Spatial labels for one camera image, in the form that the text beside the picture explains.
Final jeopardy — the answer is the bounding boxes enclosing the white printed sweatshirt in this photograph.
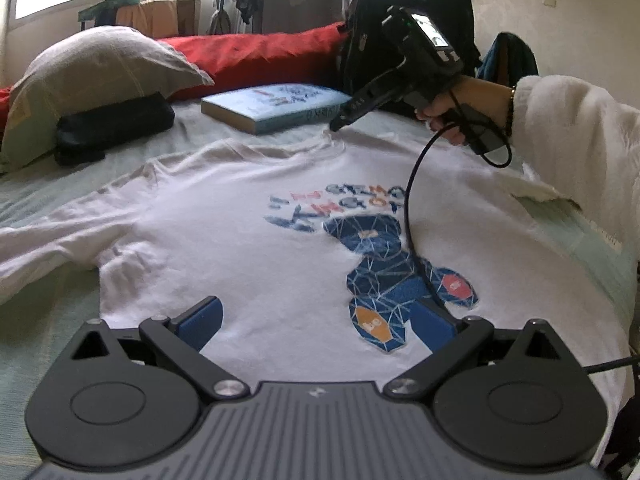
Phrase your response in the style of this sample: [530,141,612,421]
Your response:
[0,127,634,466]

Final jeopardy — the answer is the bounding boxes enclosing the person's right hand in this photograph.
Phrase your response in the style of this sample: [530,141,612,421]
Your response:
[416,76,513,132]

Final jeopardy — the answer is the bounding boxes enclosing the black backpack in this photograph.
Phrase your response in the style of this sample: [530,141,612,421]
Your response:
[335,0,480,125]

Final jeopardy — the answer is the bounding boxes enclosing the wooden chair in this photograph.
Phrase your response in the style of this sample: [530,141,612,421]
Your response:
[476,32,539,87]

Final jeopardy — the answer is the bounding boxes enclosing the red blanket roll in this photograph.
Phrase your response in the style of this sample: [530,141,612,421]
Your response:
[163,23,346,101]

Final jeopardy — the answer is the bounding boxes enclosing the green quilted bed cover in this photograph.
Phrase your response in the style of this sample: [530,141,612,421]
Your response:
[1,103,637,479]

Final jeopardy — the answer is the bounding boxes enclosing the light blue book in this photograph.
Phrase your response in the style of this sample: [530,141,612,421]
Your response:
[201,84,350,136]

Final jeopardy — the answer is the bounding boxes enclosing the black folded cloth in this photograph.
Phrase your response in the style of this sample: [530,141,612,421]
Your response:
[53,93,175,167]

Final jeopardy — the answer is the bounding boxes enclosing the cardboard boxes by window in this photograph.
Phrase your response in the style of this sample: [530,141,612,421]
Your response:
[77,0,202,39]

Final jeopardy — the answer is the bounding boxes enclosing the grey pillow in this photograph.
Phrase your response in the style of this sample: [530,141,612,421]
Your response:
[1,26,214,174]

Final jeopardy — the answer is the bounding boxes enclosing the red pillow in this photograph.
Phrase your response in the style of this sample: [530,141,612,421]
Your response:
[0,87,11,132]

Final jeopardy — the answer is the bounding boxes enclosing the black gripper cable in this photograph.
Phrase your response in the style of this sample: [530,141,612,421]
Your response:
[402,89,640,376]

